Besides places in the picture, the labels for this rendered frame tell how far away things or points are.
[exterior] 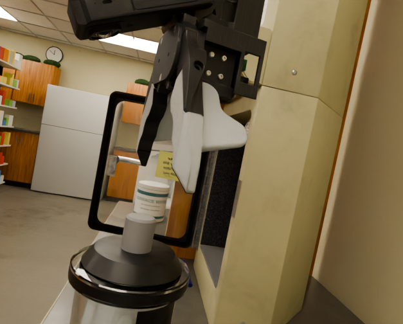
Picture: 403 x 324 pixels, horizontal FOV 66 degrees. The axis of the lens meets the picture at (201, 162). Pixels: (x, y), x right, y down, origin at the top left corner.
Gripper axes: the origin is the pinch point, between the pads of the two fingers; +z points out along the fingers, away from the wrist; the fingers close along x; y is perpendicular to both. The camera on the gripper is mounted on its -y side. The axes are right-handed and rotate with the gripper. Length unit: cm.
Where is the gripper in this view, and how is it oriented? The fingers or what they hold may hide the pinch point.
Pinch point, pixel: (152, 177)
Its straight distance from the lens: 28.7
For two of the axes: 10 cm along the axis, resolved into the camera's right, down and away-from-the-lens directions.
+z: -1.8, 9.8, 0.5
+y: 9.0, 1.4, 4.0
